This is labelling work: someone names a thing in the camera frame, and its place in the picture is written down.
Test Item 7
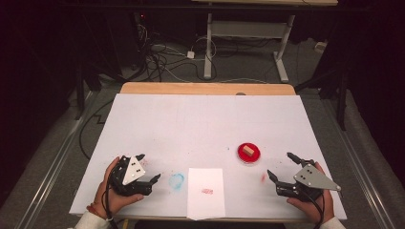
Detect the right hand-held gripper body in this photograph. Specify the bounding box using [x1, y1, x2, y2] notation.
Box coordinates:
[275, 158, 342, 203]

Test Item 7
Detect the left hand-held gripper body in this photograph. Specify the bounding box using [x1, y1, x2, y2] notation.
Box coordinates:
[109, 155, 154, 197]

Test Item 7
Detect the small wooden stamp block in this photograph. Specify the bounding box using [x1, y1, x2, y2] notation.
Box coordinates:
[242, 144, 257, 157]

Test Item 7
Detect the round red ink pad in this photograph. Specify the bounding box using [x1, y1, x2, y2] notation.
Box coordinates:
[236, 142, 262, 165]

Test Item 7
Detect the person's right hand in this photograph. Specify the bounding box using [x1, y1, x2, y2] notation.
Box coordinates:
[286, 161, 335, 225]

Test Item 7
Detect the person's left hand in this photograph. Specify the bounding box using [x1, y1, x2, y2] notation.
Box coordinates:
[93, 156, 145, 219]

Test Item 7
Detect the white paper sheet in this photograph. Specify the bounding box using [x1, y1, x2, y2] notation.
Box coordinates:
[186, 167, 226, 221]

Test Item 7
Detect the large white board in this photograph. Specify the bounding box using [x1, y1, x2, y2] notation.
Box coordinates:
[69, 93, 349, 221]

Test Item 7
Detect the wooden table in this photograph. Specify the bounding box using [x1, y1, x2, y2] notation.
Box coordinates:
[109, 81, 309, 223]

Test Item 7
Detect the black stand leg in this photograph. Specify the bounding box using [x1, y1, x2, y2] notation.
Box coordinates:
[74, 61, 88, 121]

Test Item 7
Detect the small white box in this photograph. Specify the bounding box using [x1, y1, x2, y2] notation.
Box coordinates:
[314, 41, 329, 54]

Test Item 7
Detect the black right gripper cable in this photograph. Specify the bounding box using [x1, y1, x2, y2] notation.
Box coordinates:
[302, 189, 327, 229]

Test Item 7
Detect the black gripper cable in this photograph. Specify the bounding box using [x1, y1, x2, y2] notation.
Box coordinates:
[302, 189, 327, 229]
[103, 158, 120, 229]

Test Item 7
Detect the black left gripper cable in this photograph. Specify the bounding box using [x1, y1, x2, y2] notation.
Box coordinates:
[103, 158, 120, 229]

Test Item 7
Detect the metal floor rail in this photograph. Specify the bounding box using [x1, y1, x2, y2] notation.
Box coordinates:
[320, 98, 397, 229]
[17, 91, 100, 229]

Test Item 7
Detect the red bracelet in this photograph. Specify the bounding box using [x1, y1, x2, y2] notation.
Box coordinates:
[86, 203, 109, 220]

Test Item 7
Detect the black floor cable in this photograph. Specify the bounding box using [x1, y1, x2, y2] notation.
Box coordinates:
[78, 98, 117, 160]

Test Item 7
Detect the white floor cable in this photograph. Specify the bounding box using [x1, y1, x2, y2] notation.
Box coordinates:
[219, 77, 269, 85]

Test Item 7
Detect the tangle of floor cables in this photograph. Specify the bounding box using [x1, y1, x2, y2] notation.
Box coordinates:
[132, 23, 219, 83]

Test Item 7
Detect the white metal frame desk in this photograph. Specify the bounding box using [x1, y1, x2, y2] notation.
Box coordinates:
[190, 0, 339, 84]

